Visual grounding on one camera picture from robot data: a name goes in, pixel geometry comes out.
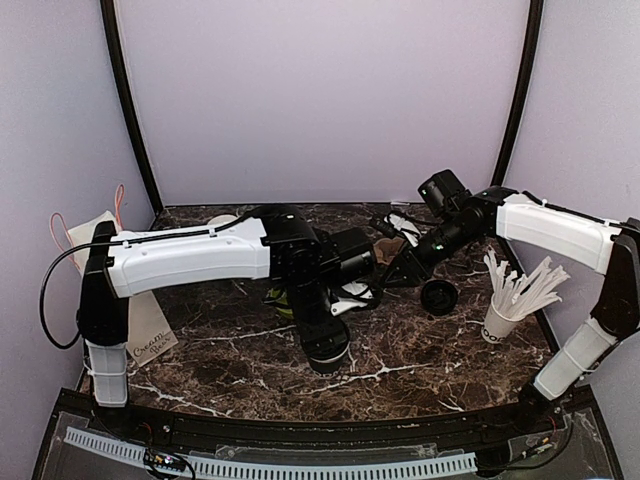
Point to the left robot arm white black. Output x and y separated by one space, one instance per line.
320 275

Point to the left black frame post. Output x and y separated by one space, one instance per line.
128 109

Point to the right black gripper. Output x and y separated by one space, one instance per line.
409 269

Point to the kraft paper bag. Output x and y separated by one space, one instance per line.
149 332

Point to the green bowl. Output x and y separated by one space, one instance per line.
277 298

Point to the white cable duct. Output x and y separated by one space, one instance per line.
202 467

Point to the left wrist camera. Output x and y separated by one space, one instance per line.
354 296

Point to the black frame post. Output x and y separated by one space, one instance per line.
128 109
525 70

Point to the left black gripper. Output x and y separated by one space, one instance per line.
311 335

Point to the black paper coffee cup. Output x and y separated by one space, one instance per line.
327 366

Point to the white cup holding straws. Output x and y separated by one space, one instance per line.
497 326

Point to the cardboard cup carrier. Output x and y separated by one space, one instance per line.
386 250

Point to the stack of black lids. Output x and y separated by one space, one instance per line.
439 297

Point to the right black frame post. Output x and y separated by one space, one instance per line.
525 70

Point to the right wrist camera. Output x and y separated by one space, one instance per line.
393 225

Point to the bundle of wrapped straws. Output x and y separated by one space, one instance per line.
515 295

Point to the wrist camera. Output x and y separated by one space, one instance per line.
393 225
354 296

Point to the black front rail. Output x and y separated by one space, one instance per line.
485 429

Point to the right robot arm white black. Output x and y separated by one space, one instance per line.
608 247

